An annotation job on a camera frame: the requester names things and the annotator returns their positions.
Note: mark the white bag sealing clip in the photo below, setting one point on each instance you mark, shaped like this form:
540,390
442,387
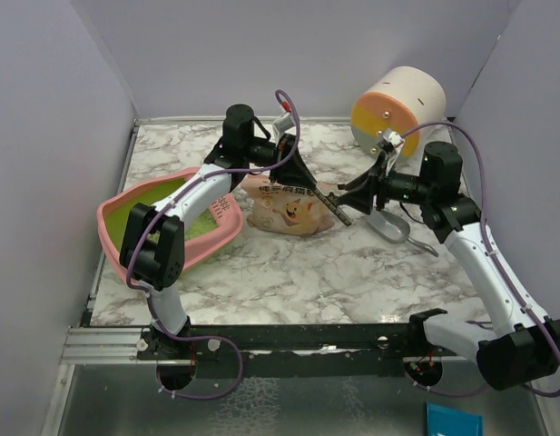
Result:
331,205

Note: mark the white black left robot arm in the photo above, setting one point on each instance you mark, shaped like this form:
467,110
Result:
153,247

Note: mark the peach cat litter bag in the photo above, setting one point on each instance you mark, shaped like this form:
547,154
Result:
279,208

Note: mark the blue card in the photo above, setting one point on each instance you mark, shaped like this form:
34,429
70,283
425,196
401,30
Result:
444,421

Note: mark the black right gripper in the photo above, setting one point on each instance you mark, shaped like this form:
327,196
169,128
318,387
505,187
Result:
378,179

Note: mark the pink green litter box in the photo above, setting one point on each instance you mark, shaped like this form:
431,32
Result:
112,218

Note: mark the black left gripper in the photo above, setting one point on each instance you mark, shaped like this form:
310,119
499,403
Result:
293,172

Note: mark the silver metal litter scoop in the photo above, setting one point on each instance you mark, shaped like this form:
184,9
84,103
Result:
395,229

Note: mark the round pastel drawer cabinet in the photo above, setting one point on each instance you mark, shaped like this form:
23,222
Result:
402,99

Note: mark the green cat litter pile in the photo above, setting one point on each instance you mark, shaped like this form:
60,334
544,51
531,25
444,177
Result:
204,223

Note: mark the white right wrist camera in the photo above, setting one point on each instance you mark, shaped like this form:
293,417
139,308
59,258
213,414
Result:
390,142

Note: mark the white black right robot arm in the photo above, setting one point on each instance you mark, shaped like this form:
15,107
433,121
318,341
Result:
524,342

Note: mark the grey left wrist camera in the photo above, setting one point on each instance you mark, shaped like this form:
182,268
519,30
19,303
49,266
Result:
287,120

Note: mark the aluminium frame profile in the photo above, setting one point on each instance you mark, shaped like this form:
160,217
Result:
101,346

